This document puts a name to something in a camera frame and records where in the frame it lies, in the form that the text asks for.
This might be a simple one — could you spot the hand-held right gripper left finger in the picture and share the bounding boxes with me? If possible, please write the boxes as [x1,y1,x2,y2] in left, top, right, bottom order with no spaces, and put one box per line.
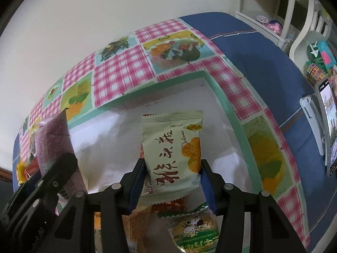
[54,158,146,253]

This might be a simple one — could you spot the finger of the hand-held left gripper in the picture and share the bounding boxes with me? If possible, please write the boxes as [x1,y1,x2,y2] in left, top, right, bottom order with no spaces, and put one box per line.
[25,153,79,211]

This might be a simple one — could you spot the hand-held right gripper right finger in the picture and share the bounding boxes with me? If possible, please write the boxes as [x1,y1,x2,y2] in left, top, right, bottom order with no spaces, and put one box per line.
[200,159,307,253]

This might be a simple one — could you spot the pink snack packet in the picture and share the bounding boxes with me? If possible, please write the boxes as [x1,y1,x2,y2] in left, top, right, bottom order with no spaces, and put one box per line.
[34,110,88,211]

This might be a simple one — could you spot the cream snack packet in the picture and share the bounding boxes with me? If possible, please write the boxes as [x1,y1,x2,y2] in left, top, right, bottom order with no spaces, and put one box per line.
[140,110,204,205]

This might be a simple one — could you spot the white box with teal rim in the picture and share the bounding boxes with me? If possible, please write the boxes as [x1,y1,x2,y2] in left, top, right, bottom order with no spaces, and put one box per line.
[64,70,264,253]

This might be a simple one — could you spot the orange cracker packet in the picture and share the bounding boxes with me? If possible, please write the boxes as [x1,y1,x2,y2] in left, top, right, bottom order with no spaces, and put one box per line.
[126,206,152,253]

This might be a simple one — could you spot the flat red snack packet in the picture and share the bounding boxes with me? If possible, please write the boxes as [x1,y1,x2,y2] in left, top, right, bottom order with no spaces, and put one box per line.
[151,195,189,218]

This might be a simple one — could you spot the yellow snack packet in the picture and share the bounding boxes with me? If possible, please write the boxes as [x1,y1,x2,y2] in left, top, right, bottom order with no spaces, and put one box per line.
[16,162,27,183]

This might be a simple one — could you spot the gold green cow-print packet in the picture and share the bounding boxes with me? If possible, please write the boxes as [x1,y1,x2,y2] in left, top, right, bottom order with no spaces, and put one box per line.
[168,202,220,253]

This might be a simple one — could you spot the pink checkered tablecloth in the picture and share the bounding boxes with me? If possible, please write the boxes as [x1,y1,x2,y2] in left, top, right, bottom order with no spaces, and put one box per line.
[18,17,311,253]

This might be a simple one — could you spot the white phone stand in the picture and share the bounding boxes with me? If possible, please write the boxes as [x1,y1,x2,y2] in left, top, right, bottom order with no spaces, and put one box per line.
[300,95,325,156]

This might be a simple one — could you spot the black phone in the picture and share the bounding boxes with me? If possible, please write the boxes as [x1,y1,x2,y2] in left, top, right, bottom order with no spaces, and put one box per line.
[314,78,337,177]

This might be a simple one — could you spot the patterned tape rolls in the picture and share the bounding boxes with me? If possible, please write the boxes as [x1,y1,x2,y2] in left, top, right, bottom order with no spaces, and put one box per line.
[305,61,328,83]

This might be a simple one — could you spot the small green box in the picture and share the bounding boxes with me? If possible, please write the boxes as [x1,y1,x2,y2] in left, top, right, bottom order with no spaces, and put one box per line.
[307,42,323,65]

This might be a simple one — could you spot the pink round container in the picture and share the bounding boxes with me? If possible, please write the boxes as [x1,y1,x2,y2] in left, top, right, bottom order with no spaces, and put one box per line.
[266,20,283,35]

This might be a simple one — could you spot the pink teal pouch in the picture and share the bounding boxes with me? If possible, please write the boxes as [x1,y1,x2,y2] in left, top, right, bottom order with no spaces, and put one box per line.
[317,40,337,70]

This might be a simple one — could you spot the white shelf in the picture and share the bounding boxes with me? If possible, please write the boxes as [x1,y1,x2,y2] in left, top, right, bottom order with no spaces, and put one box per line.
[234,0,337,66]

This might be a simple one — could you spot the brown wooden frame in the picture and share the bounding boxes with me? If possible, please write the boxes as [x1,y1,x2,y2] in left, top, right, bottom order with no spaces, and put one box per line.
[0,167,13,182]

